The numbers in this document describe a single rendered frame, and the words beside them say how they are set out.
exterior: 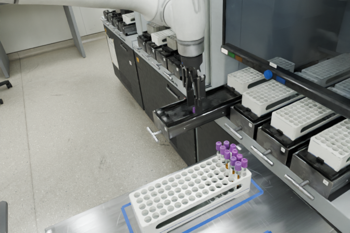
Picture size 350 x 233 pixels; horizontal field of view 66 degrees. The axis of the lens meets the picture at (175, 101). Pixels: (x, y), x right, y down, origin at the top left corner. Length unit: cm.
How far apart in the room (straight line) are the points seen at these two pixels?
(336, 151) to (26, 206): 178
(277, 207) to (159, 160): 135
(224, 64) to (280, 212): 67
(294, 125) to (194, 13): 46
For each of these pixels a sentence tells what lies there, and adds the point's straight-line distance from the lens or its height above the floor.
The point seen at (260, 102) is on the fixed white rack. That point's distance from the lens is 102.
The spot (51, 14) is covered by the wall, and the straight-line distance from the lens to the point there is 438.
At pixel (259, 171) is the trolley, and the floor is 82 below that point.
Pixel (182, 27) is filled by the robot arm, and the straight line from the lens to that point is 85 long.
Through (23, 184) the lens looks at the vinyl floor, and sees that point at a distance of 223.
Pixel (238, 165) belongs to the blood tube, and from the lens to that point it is 67.
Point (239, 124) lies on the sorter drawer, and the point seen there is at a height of 76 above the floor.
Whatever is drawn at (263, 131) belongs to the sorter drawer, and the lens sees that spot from 97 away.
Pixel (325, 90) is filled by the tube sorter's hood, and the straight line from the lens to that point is 85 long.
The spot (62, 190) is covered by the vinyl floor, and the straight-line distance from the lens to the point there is 204.
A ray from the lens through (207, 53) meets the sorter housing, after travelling 129.
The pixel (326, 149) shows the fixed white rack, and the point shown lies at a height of 86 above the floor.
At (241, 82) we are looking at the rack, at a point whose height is 86.
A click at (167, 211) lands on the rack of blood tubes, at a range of 66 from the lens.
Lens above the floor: 142
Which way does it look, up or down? 33 degrees down
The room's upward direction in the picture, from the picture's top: 6 degrees counter-clockwise
